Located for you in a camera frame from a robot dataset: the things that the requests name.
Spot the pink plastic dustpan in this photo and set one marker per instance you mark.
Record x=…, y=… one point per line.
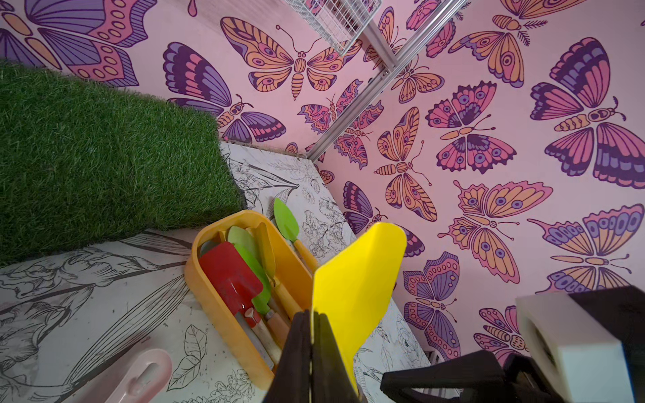
x=119, y=376

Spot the yellow green narrow trowel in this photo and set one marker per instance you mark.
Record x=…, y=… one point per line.
x=280, y=294

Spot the red shovel wooden handle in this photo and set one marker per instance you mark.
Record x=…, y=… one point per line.
x=238, y=286

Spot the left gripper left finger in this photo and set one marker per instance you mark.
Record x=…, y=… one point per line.
x=292, y=378

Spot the yellow plastic storage box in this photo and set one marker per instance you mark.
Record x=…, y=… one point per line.
x=290, y=271

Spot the yellow shovel wooden handle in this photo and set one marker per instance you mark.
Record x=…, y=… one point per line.
x=354, y=289

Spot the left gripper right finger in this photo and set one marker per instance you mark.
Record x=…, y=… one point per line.
x=330, y=381

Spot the green trowel wooden handle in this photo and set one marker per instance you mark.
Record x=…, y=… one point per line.
x=247, y=248

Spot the green shovel yellow handle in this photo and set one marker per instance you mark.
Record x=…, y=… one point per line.
x=289, y=228

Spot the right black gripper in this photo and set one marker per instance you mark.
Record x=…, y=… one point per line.
x=475, y=377

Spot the green artificial grass mat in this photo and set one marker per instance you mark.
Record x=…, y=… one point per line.
x=83, y=163

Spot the white wire basket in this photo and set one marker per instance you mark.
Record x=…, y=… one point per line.
x=338, y=22

